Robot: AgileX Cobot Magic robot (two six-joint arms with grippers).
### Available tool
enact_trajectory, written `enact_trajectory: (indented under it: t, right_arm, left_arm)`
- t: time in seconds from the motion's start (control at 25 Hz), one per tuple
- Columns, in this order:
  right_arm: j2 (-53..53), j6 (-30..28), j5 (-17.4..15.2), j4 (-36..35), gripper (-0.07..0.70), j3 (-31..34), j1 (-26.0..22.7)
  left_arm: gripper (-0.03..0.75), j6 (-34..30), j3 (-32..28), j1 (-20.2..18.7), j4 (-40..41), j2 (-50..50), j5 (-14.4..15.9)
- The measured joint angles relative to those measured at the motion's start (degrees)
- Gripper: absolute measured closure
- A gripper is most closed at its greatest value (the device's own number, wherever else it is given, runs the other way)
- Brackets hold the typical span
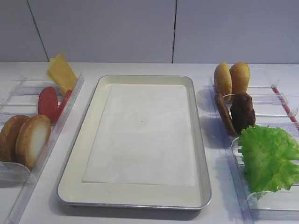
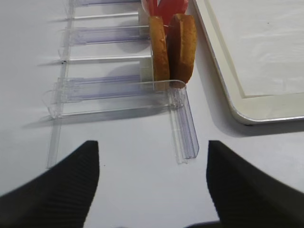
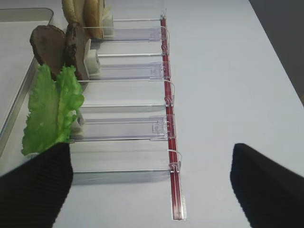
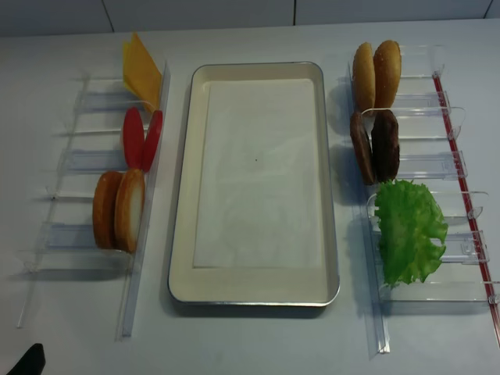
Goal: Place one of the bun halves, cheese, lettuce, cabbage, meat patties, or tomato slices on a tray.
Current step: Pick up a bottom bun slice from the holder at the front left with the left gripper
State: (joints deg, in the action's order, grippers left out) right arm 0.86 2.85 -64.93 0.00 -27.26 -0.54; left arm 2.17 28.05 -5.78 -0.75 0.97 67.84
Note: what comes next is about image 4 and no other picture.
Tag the toasted bread slice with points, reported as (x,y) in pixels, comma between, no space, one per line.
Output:
(129,205)
(103,209)

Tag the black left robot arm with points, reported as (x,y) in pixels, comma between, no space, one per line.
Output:
(31,363)

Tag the right red tomato slice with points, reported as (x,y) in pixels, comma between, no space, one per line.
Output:
(152,140)

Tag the red tomato slice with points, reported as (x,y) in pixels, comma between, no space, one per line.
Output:
(152,140)
(133,138)

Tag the left brown meat patty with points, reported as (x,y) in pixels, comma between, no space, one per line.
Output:
(361,145)

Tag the left red tomato slice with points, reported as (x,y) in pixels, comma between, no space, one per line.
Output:
(133,138)

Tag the right dark meat patty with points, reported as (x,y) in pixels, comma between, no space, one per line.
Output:
(385,145)

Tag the yellow cheese slice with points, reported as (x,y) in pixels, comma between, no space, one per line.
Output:
(141,75)

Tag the green lettuce leaf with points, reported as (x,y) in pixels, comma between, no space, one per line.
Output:
(412,232)

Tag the white paper liner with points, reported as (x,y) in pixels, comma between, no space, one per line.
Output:
(259,199)

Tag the white metal tray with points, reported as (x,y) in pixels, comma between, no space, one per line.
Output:
(188,283)

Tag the left clear acrylic rack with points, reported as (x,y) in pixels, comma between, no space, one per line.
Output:
(65,243)

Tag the clear acrylic rack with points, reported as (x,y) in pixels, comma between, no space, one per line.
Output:
(429,128)
(65,243)

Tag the left bun half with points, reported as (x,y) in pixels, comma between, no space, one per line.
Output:
(364,79)

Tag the bun half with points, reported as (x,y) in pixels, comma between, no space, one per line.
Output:
(387,62)
(364,79)

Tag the right clear acrylic rack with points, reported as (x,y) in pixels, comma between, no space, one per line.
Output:
(429,128)

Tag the right bun half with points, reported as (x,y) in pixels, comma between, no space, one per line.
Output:
(387,62)

